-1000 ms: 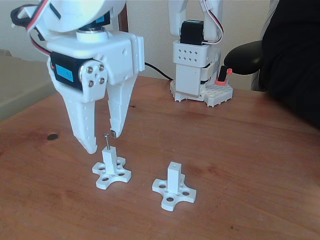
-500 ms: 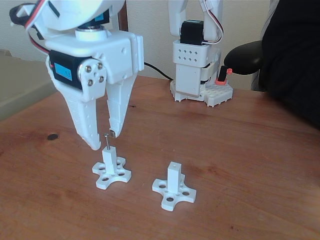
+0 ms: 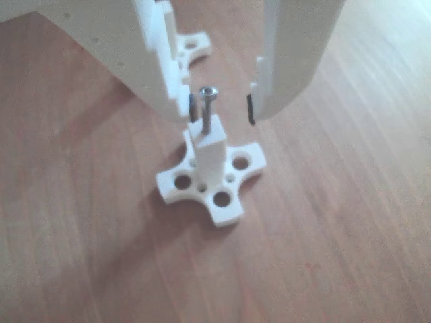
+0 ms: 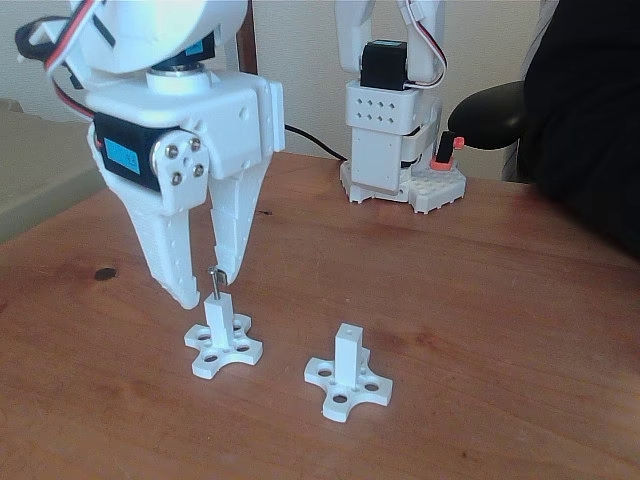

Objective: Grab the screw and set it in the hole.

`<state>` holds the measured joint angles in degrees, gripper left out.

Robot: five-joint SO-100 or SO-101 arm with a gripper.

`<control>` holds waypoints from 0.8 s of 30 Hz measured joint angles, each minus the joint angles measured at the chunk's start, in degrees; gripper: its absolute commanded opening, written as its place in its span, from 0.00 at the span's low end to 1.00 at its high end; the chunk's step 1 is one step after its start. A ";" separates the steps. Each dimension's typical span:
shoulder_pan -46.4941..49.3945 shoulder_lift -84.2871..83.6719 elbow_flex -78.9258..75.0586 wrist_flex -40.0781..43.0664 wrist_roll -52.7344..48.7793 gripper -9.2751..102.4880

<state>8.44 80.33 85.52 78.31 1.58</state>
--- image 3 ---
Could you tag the silver metal screw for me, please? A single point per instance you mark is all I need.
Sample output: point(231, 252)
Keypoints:
point(207, 114)

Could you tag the white cross-base post stand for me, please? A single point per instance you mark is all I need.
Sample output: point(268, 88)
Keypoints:
point(210, 158)
point(202, 50)

